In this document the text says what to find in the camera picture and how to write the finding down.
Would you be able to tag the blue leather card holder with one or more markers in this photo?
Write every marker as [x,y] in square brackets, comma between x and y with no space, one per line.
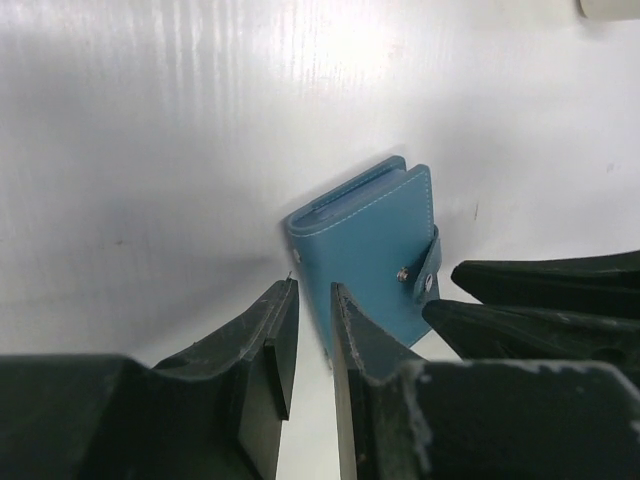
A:
[375,234]

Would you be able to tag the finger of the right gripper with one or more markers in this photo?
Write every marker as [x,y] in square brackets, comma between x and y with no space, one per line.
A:
[479,332]
[600,285]

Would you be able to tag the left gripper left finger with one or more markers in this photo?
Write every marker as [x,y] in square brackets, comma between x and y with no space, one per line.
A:
[214,410]

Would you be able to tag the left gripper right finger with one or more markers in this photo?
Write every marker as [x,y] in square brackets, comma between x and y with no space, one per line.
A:
[400,416]

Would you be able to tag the white oblong tray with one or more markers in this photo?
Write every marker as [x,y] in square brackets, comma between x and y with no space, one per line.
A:
[610,10]

